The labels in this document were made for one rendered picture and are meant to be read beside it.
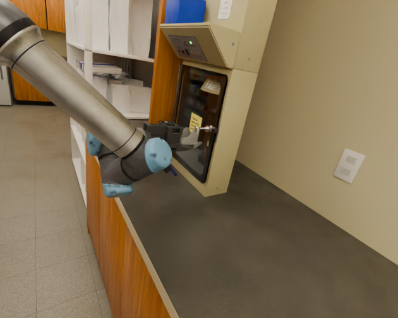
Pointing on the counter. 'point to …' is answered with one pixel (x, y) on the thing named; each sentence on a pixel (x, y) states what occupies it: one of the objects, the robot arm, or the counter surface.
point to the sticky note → (194, 122)
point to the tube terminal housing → (234, 86)
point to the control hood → (208, 41)
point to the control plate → (187, 47)
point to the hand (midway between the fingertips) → (196, 143)
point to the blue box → (184, 11)
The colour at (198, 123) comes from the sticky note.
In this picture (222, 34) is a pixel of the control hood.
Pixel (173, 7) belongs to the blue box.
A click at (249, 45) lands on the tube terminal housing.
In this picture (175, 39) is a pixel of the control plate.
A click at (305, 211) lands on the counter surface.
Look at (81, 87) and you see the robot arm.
